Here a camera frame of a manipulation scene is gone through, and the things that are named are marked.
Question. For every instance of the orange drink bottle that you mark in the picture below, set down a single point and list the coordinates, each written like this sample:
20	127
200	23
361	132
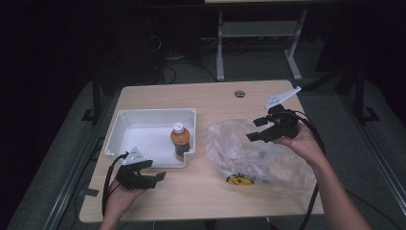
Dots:
180	140

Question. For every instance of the white metal desk frame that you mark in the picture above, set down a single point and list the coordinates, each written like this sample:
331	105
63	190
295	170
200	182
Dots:
258	28

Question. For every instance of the aluminium rail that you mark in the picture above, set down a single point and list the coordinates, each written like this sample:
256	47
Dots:
73	179
376	150

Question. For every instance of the grey table grommet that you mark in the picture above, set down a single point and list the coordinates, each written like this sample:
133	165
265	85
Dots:
239	94

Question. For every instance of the white plastic tray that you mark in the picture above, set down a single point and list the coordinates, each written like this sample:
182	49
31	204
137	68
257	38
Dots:
150	140

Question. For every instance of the person's right hand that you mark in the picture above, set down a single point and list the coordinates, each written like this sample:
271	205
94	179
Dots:
304	145

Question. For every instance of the black metal stand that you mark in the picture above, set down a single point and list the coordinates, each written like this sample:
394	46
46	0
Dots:
360	96
96	99

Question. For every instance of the clear plastic bag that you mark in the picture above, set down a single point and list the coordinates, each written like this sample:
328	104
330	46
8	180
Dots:
242	153

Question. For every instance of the grey tape strip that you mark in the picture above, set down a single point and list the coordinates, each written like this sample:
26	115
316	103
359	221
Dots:
89	192

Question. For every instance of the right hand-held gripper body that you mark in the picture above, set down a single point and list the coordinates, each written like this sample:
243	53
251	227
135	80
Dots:
284	123

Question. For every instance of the person's left hand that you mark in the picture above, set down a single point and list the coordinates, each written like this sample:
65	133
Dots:
121	199

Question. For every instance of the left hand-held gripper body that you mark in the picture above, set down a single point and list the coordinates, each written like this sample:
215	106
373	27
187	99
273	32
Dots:
130	179

